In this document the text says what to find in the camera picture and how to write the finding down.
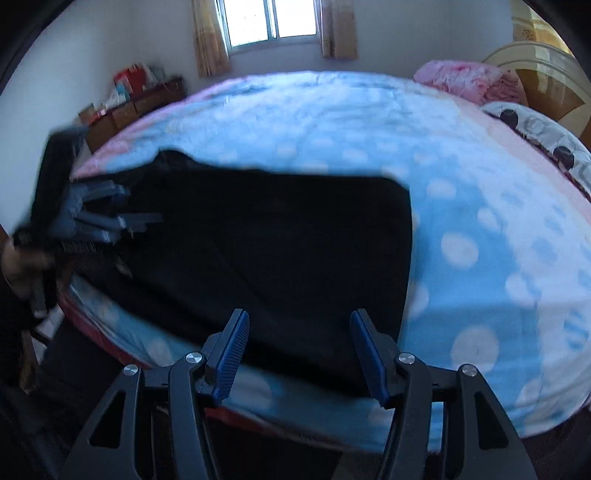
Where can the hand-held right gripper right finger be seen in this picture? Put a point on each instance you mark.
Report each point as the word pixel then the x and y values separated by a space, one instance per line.
pixel 369 360

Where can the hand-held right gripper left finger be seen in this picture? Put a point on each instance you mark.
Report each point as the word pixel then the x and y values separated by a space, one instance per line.
pixel 231 355

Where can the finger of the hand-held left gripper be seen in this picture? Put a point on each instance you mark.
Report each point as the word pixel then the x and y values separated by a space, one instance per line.
pixel 120 222
pixel 99 190

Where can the black pants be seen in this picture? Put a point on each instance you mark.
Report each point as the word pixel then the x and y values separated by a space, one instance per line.
pixel 258 258

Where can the person's left hand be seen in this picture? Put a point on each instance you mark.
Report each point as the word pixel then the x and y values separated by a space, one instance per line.
pixel 23 267

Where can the red plaid blanket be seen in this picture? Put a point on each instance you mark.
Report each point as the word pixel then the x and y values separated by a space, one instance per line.
pixel 221 413

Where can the brown wooden desk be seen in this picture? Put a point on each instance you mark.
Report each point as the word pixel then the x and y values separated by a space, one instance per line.
pixel 134 108

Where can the blue pink polka dot bed sheet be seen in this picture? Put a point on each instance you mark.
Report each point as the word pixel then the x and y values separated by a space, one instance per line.
pixel 461 207

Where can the beige floral curtain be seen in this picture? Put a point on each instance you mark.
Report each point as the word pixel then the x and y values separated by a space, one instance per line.
pixel 210 39
pixel 338 27

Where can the white framed window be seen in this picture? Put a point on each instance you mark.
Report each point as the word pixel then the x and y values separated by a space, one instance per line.
pixel 268 23

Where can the grey patterned pillow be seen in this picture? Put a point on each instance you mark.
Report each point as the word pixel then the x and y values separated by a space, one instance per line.
pixel 540 131

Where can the pink folded quilt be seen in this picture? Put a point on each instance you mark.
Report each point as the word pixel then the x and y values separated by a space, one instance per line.
pixel 466 81

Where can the cream and wood headboard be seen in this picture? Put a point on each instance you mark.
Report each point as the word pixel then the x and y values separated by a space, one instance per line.
pixel 540 74

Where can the yellow curtain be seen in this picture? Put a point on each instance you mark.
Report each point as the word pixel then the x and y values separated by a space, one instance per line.
pixel 538 23

